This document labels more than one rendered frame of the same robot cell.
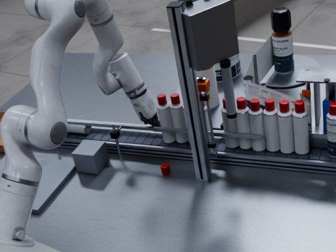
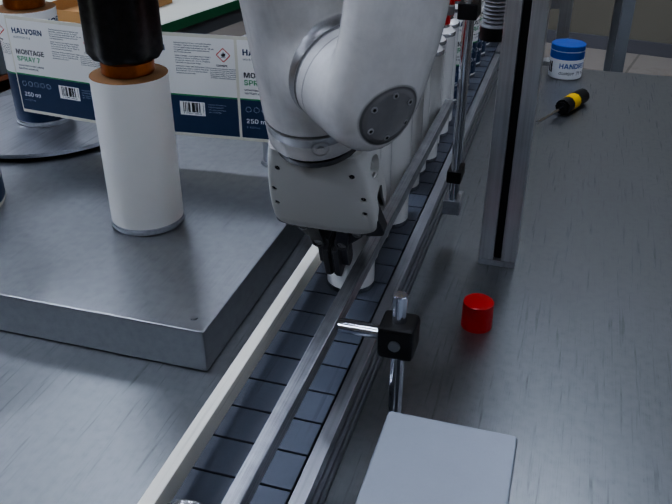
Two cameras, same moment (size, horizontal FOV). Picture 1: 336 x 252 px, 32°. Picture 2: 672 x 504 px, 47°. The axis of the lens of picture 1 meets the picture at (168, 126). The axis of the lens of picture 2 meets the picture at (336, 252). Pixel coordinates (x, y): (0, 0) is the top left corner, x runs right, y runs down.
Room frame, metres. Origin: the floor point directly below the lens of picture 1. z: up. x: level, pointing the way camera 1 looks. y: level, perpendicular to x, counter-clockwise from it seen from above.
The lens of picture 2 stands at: (2.10, 0.70, 1.33)
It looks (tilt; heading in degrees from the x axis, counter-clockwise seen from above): 30 degrees down; 259
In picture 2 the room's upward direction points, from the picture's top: straight up
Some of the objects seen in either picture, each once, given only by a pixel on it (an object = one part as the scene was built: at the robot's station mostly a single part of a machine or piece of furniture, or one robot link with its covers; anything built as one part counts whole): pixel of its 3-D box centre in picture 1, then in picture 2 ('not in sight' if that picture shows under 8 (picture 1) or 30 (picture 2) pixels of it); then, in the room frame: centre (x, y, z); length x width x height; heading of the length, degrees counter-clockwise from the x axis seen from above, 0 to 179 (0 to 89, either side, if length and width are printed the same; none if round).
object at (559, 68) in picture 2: not in sight; (566, 59); (1.30, -0.80, 0.86); 0.07 x 0.07 x 0.07
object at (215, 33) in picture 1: (206, 31); not in sight; (1.75, -0.18, 1.38); 0.17 x 0.10 x 0.19; 117
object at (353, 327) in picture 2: (119, 140); (371, 372); (1.97, 0.20, 0.91); 0.07 x 0.03 x 0.17; 152
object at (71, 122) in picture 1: (129, 126); (343, 299); (1.98, 0.15, 0.95); 1.07 x 0.01 x 0.01; 62
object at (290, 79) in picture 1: (284, 70); (47, 121); (2.32, -0.56, 0.89); 0.31 x 0.31 x 0.01
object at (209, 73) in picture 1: (204, 73); (133, 104); (2.16, -0.19, 1.03); 0.09 x 0.09 x 0.30
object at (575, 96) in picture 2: not in sight; (560, 108); (1.42, -0.57, 0.84); 0.20 x 0.03 x 0.03; 39
